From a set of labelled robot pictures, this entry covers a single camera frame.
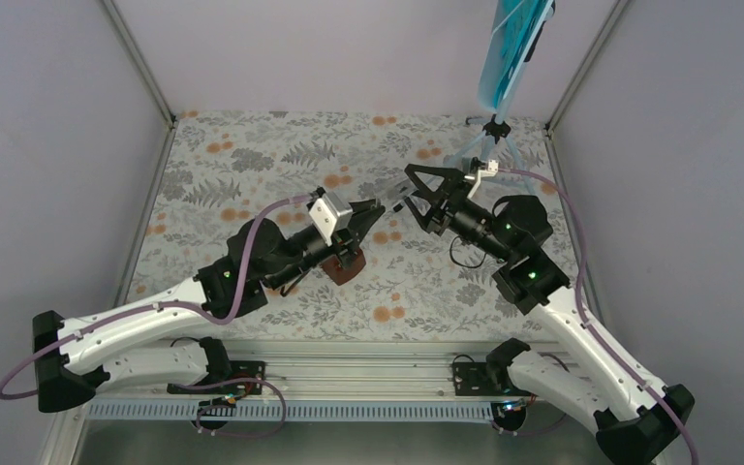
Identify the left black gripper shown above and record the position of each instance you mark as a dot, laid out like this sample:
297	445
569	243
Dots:
346	240

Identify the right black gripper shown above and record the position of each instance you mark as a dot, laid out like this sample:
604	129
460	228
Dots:
452	189

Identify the brown wooden metronome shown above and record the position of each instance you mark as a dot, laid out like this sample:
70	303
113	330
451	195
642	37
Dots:
342	270

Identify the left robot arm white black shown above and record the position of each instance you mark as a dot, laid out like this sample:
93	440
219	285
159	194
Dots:
75	358

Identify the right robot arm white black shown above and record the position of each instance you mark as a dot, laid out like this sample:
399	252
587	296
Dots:
632	413

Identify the floral patterned table mat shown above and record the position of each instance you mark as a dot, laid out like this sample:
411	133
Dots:
384	278

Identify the light blue music stand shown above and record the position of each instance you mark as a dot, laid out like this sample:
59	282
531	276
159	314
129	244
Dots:
516	30

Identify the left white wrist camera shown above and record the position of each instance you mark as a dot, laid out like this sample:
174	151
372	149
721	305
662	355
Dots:
329	214

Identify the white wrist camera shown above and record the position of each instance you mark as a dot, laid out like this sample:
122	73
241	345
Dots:
477	171
329	214

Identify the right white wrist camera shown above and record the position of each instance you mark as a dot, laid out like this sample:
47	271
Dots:
477	171

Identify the aluminium rail frame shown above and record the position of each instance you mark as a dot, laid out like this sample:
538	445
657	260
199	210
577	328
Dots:
318	380

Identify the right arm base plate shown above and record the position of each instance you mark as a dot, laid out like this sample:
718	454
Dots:
471	379

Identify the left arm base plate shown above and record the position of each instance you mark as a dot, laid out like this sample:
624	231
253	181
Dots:
241	369

